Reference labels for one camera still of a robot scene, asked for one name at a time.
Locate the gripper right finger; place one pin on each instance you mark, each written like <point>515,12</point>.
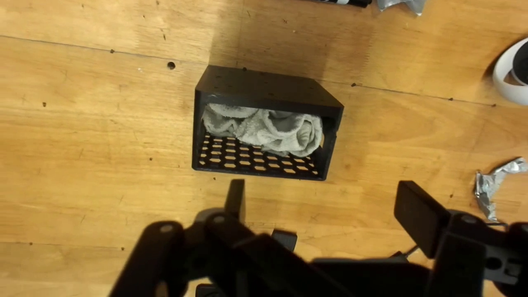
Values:
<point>453,247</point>

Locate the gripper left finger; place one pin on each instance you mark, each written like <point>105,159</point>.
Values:
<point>214,247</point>

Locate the grey terry cloth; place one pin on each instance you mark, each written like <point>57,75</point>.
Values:
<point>268,128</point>

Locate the black perforated box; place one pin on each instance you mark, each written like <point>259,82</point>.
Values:
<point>264,95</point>

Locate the crumpled silver foil piece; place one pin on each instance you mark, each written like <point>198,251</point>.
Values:
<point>489,185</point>
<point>402,4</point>

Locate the black marker pen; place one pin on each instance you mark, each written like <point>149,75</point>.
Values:
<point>346,1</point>

